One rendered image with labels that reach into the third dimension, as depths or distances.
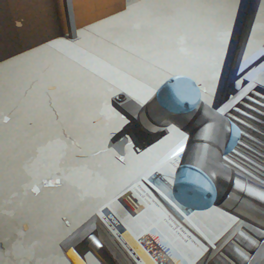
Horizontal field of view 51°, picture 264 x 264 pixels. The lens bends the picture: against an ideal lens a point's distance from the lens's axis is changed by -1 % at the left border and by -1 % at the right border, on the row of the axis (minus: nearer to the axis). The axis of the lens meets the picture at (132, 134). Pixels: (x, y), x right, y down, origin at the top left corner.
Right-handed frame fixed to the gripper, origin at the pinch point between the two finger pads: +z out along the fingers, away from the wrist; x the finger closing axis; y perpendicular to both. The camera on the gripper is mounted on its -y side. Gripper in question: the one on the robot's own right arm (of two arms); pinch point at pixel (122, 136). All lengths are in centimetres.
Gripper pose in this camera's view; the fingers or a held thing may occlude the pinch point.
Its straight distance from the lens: 84.5
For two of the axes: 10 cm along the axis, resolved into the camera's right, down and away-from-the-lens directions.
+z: -3.3, 3.1, 8.9
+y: 5.5, 8.3, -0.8
